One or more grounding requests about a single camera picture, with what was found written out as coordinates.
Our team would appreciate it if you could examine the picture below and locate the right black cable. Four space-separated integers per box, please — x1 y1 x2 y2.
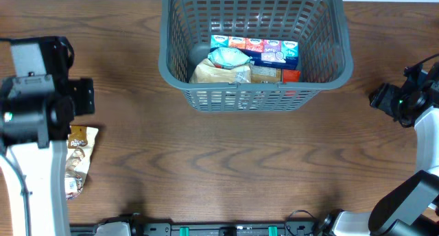
403 53 439 75

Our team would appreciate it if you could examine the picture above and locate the left black cable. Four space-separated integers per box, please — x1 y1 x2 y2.
0 145 32 236

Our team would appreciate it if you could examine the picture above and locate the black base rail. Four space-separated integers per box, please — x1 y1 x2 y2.
70 213 324 236

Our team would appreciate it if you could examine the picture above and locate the teal snack packet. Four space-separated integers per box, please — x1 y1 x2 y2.
208 47 251 69

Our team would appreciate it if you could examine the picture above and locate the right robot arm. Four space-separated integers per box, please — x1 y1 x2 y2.
314 62 438 235

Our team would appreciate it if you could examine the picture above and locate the PanTree snack bag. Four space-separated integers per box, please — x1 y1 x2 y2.
64 126 99 200

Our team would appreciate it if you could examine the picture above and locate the Kleenex tissue multipack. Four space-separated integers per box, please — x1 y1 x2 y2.
211 35 299 69

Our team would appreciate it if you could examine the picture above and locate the black cable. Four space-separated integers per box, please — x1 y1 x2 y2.
0 145 32 236
403 53 439 75

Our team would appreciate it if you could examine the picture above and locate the orange pasta packet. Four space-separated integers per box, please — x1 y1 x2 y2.
251 66 301 84

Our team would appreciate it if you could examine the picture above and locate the cream snack pouch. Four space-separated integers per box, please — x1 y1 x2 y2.
189 58 252 84

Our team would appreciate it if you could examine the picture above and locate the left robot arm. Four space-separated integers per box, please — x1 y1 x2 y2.
1 36 133 235

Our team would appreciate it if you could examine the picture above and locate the grey plastic basket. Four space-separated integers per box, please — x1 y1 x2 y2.
158 0 354 112

